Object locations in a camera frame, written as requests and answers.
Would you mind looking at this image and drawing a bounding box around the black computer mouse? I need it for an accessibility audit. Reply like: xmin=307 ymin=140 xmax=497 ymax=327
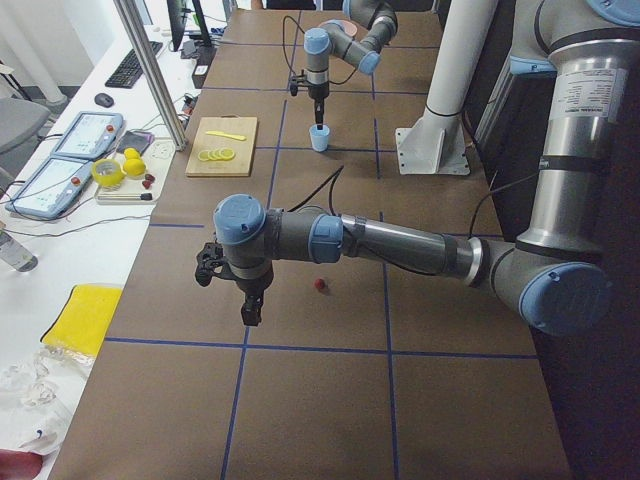
xmin=94 ymin=93 xmax=115 ymax=108

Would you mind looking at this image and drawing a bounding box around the light blue plastic cup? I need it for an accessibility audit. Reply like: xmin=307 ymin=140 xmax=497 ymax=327
xmin=309 ymin=124 xmax=331 ymax=152

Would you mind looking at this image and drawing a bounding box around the clear plastic bag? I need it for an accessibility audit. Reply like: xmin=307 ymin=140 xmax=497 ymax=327
xmin=1 ymin=347 xmax=95 ymax=456

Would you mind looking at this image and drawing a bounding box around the upper teach pendant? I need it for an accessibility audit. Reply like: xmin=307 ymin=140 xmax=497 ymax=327
xmin=53 ymin=112 xmax=124 ymax=160

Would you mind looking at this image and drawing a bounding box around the teach pendant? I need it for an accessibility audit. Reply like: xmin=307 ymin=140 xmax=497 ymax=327
xmin=5 ymin=155 xmax=94 ymax=220
xmin=53 ymin=112 xmax=124 ymax=160

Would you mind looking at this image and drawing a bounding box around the white camera pole mount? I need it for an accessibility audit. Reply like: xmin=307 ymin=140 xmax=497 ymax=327
xmin=395 ymin=0 xmax=498 ymax=176

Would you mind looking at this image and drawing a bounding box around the black monitor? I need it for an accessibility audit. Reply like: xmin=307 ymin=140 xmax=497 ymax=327
xmin=167 ymin=0 xmax=213 ymax=51

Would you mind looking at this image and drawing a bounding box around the bamboo cutting board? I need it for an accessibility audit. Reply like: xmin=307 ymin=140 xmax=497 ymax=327
xmin=185 ymin=117 xmax=258 ymax=178

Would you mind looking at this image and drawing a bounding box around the grey office chair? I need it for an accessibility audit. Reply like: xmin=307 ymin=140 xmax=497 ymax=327
xmin=1 ymin=98 xmax=51 ymax=163

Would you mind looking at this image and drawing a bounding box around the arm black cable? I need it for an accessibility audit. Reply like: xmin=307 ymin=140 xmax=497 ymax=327
xmin=280 ymin=14 xmax=366 ymax=86
xmin=287 ymin=165 xmax=541 ymax=275

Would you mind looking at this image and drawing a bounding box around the black keyboard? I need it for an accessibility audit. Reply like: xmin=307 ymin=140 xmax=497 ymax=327
xmin=105 ymin=50 xmax=143 ymax=89

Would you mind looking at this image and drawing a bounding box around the black handled tool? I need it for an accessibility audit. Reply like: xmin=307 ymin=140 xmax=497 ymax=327
xmin=96 ymin=193 xmax=153 ymax=203

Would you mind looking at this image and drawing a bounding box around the yellow cloth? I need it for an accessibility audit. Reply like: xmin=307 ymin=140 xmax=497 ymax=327
xmin=40 ymin=284 xmax=122 ymax=358

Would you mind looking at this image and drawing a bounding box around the white tray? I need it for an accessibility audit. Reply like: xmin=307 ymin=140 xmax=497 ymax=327
xmin=94 ymin=138 xmax=176 ymax=205

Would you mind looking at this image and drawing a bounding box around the aluminium frame post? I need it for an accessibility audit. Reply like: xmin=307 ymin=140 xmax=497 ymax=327
xmin=114 ymin=0 xmax=187 ymax=151

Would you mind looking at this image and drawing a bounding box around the pink bowl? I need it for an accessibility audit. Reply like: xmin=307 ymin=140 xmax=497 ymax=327
xmin=321 ymin=19 xmax=358 ymax=38

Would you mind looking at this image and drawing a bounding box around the yellow plastic knife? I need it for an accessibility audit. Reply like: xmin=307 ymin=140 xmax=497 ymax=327
xmin=205 ymin=130 xmax=247 ymax=141

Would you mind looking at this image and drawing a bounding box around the yellow lemon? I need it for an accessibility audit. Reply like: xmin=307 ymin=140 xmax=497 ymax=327
xmin=122 ymin=147 xmax=146 ymax=178

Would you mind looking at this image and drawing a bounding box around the lower teach pendant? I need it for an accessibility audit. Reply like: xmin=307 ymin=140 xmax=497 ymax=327
xmin=5 ymin=155 xmax=94 ymax=220

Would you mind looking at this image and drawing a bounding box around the yellow tape roll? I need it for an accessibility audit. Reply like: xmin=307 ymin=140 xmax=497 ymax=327
xmin=91 ymin=159 xmax=125 ymax=188

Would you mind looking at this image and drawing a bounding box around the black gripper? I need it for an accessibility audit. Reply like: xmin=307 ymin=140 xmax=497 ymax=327
xmin=236 ymin=272 xmax=273 ymax=327
xmin=307 ymin=82 xmax=329 ymax=130

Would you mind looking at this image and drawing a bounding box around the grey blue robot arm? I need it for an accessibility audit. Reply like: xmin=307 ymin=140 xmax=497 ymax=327
xmin=195 ymin=1 xmax=639 ymax=336
xmin=299 ymin=1 xmax=398 ymax=130

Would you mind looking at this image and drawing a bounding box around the dark smartphone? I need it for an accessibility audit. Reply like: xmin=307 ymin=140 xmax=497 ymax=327
xmin=116 ymin=130 xmax=155 ymax=154

